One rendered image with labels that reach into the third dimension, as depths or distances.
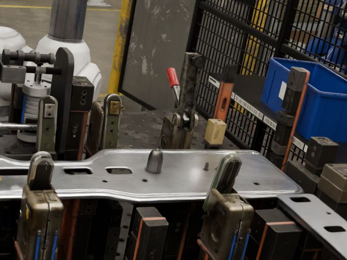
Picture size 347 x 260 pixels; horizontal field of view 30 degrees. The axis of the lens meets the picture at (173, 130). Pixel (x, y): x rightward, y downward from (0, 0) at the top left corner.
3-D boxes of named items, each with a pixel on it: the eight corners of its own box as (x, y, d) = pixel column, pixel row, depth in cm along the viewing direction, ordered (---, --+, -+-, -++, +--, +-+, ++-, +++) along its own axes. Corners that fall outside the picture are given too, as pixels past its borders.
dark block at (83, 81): (49, 249, 155) (73, 84, 141) (43, 234, 161) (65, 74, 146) (69, 248, 157) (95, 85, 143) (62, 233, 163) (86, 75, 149)
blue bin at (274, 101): (305, 140, 164) (319, 92, 159) (258, 98, 190) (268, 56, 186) (361, 144, 169) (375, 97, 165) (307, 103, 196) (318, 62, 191)
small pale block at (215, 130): (184, 257, 163) (214, 124, 151) (178, 249, 166) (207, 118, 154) (196, 256, 165) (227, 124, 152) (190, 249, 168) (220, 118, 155)
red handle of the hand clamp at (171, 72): (179, 119, 149) (163, 65, 157) (175, 124, 150) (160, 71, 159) (195, 119, 151) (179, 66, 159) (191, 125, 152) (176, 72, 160)
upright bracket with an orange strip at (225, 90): (186, 248, 168) (227, 64, 151) (184, 245, 169) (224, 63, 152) (196, 247, 169) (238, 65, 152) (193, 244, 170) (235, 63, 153)
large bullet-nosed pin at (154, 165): (147, 180, 135) (153, 151, 132) (142, 173, 137) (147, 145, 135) (161, 180, 136) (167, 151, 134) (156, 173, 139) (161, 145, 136)
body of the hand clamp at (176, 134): (147, 255, 161) (174, 125, 149) (138, 240, 167) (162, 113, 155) (169, 253, 164) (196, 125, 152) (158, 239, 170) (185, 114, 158)
